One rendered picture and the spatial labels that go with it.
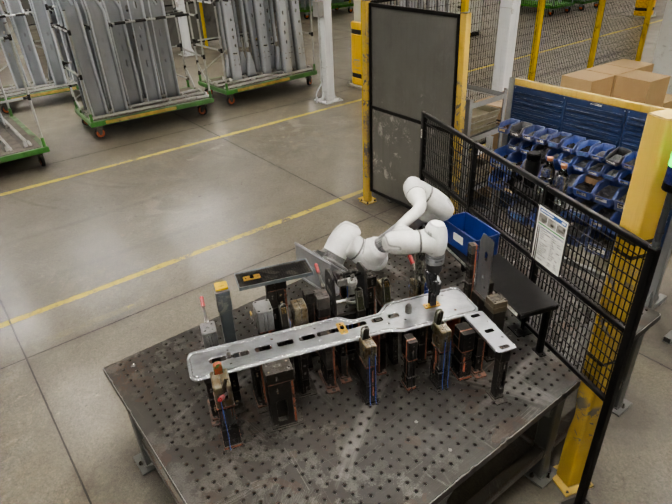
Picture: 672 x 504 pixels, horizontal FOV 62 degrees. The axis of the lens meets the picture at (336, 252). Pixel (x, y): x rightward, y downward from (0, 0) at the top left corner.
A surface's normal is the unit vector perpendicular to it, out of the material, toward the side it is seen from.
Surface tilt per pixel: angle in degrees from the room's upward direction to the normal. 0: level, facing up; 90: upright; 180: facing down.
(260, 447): 0
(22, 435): 0
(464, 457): 0
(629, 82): 90
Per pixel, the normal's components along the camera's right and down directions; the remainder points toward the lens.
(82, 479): -0.04, -0.86
